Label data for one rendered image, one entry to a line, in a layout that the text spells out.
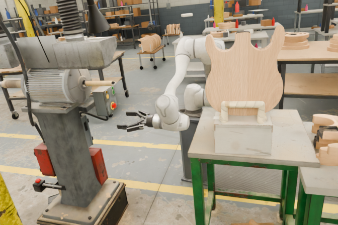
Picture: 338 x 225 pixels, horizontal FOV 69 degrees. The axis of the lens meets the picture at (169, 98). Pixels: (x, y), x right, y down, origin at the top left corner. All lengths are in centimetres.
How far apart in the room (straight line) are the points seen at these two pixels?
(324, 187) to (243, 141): 37
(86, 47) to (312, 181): 124
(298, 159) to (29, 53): 160
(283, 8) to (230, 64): 1127
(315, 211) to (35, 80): 167
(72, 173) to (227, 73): 133
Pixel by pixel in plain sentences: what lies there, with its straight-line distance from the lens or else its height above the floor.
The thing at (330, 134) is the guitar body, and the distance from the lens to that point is 141.
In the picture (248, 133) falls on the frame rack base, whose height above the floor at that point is 105.
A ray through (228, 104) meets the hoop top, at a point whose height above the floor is 120.
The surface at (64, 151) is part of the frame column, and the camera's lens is 190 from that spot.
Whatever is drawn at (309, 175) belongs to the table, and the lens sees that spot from 131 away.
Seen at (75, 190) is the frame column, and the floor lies 45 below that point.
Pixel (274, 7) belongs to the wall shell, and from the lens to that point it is 1235.
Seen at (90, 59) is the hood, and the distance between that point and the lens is 139.
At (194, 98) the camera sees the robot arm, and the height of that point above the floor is 88.
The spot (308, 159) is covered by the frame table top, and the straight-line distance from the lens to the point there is 135.
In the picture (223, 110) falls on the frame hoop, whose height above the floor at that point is 117.
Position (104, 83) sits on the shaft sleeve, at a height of 126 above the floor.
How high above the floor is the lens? 168
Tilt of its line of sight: 21 degrees down
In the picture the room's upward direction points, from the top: 6 degrees counter-clockwise
